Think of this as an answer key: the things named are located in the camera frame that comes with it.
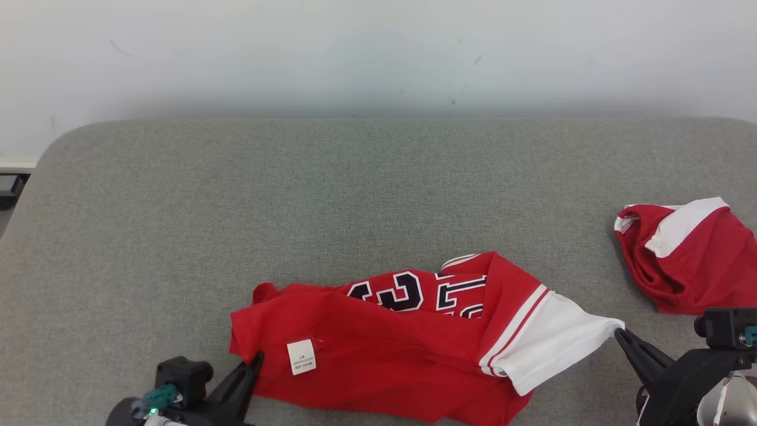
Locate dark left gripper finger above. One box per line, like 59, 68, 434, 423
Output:
206, 350, 265, 424

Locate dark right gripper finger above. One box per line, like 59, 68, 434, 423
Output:
613, 327, 676, 386

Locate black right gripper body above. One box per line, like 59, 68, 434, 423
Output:
640, 348, 757, 426

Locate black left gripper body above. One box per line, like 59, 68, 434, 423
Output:
172, 398, 256, 426

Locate red shorts white stripe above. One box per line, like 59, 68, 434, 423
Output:
613, 196, 757, 316

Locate red basketball jersey white trim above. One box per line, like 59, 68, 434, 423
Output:
229, 251, 626, 426

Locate grey fabric sofa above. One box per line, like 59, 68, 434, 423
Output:
0, 117, 757, 426

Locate thin red white wires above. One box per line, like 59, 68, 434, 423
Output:
713, 379, 737, 426

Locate black block under rail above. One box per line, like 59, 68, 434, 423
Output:
0, 173, 28, 211

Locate white wall rail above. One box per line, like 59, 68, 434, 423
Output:
0, 156, 40, 174

